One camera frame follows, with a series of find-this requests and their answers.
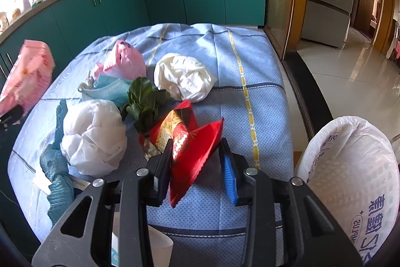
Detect wooden door frame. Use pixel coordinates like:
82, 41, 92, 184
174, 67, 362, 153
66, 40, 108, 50
353, 0, 385, 42

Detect wood framed glass door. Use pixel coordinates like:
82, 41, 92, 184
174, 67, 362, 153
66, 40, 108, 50
252, 0, 310, 59

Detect translucent white plastic bag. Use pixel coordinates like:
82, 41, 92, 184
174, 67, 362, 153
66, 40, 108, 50
60, 99, 129, 177

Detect trash bin with white liner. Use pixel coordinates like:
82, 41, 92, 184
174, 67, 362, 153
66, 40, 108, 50
294, 116, 400, 267

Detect red snack packet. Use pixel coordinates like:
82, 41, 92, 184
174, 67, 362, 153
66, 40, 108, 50
138, 100, 225, 209

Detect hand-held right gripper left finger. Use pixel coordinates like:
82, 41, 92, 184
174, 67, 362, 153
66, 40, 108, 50
31, 138, 174, 267

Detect teal cloth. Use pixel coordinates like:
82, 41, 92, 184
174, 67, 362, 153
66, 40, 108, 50
39, 98, 76, 225

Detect pink plastic bag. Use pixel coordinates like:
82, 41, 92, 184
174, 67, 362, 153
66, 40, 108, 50
90, 40, 147, 83

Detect pink printed packet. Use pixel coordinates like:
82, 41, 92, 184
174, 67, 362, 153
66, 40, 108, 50
0, 40, 56, 117

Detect white paper slip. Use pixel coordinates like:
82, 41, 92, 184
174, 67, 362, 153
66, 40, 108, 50
33, 170, 90, 195

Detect green leafy vegetable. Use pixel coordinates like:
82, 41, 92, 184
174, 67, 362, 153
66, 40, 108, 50
120, 77, 172, 133

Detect blue face mask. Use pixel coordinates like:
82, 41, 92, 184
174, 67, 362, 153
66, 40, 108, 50
78, 71, 133, 108

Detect dining chairs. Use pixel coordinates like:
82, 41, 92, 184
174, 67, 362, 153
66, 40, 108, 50
386, 20, 400, 61

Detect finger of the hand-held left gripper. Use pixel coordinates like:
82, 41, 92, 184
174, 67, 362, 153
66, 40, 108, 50
0, 104, 25, 133

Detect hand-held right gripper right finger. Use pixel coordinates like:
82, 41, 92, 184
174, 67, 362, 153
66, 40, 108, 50
218, 138, 365, 267

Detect white paper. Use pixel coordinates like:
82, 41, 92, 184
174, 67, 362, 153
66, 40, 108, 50
154, 53, 218, 103

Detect white paper cup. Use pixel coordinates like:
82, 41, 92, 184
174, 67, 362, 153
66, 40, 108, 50
111, 211, 174, 267

